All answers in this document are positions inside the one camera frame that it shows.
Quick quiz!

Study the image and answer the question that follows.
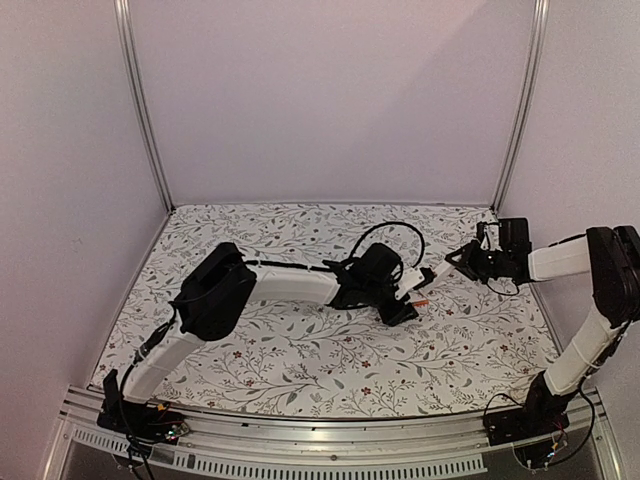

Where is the white remote control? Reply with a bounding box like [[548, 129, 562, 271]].
[[410, 261, 455, 295]]

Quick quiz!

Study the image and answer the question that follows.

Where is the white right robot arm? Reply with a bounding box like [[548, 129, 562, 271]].
[[435, 217, 639, 397]]

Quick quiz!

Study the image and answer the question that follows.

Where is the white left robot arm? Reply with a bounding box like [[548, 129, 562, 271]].
[[103, 242, 430, 434]]

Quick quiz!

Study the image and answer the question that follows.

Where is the floral patterned table mat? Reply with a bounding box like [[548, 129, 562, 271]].
[[89, 204, 557, 418]]

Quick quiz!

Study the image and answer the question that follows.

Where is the left black camera cable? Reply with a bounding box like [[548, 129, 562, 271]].
[[349, 221, 427, 271]]

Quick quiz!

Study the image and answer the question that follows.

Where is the front aluminium rail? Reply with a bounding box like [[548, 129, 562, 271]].
[[42, 387, 625, 479]]

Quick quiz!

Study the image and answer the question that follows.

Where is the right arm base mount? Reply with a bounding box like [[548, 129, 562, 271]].
[[482, 373, 577, 470]]

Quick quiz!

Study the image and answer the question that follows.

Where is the right aluminium frame post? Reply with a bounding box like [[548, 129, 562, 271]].
[[491, 0, 550, 215]]

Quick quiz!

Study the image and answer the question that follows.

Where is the aluminium frame post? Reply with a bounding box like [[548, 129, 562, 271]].
[[114, 0, 175, 214], [491, 0, 550, 215]]

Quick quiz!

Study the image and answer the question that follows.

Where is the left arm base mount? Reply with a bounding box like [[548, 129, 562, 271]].
[[96, 369, 190, 447]]

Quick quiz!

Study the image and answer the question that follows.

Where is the left aluminium frame post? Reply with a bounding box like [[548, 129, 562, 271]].
[[114, 0, 175, 214]]

